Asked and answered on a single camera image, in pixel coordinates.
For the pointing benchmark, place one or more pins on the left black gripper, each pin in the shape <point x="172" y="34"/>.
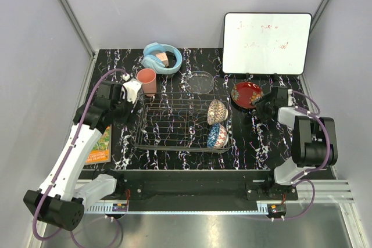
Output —
<point x="129" y="117"/>

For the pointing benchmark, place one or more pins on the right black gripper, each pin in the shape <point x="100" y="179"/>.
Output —
<point x="262" y="115"/>

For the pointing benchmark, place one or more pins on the red floral lacquer bowl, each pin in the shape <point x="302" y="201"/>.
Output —
<point x="245" y="93"/>

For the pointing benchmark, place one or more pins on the black wire dish rack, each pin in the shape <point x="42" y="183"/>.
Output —
<point x="178" y="121"/>

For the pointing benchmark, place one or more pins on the pink plastic cup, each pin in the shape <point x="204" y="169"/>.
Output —
<point x="148" y="79"/>

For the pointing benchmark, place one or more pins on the beige patterned bowl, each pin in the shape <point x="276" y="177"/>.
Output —
<point x="217" y="112"/>

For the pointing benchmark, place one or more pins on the blue triangle pattern bowl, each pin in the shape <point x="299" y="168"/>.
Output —
<point x="218" y="136"/>

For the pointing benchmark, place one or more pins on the clear glass bowl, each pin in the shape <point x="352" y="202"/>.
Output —
<point x="199" y="82"/>

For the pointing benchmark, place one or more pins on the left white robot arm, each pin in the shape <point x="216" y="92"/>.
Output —
<point x="58" y="201"/>

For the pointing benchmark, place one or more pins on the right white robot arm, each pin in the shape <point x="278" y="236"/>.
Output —
<point x="314" y="140"/>

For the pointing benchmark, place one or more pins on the orange treehouse book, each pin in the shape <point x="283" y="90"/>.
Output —
<point x="101" y="152"/>

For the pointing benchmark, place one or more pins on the light blue headphones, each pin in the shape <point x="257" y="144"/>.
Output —
<point x="155" y="58"/>

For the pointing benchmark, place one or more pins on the white dry-erase board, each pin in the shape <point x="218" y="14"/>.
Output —
<point x="265" y="43"/>

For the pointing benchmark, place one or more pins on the pink wooden block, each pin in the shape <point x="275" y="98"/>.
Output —
<point x="162" y="56"/>

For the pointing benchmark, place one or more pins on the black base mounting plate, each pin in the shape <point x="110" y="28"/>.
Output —
<point x="250" y="184"/>

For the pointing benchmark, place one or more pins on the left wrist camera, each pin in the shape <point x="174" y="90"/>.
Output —
<point x="109" y="90"/>

